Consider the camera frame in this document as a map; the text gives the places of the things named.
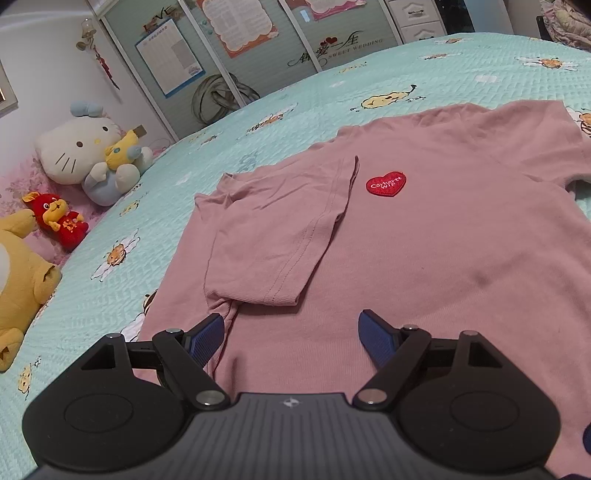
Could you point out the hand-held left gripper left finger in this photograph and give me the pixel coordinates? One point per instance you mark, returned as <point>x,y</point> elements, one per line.
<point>207,339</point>

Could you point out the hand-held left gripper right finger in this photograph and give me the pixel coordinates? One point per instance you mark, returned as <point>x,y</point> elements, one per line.
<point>376,339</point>

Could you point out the pink t-shirt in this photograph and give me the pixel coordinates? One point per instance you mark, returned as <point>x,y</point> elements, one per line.
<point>415,254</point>

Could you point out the red plush doll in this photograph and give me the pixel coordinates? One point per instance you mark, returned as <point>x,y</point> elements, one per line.
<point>64,226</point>

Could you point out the large yellow plush toy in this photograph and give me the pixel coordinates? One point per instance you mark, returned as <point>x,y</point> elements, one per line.
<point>23,286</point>

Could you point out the small yellow plush toy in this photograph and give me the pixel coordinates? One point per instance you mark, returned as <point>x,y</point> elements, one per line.
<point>121,152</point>

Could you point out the white cat plush toy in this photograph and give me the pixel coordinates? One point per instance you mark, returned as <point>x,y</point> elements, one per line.
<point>69,147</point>

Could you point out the teal bee-print bedspread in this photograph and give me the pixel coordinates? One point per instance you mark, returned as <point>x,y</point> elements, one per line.
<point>300,106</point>

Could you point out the wardrobe with sliding doors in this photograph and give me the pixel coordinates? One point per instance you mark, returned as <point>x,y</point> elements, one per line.
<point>258,62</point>

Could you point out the red hanging ornament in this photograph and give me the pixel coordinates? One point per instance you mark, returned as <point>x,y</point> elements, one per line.
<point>104,64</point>

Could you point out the white drawer cabinet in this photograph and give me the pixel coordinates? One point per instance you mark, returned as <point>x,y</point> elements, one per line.
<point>415,23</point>

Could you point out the rolled floral quilt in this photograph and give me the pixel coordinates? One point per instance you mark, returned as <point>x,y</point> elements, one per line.
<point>570,21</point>

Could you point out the blue-bordered wall poster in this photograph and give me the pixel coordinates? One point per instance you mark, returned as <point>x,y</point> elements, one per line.
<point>171,55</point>

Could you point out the orange-bordered wall poster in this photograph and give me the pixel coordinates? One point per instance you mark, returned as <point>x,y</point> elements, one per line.
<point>240,23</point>

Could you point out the framed wall picture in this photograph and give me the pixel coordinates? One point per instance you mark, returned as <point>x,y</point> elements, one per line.
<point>7,92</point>

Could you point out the wall lamp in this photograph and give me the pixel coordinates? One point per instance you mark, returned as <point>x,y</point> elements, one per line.
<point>87,32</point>

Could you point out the pink-bordered wall poster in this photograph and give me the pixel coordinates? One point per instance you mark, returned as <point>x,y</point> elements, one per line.
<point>332,7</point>

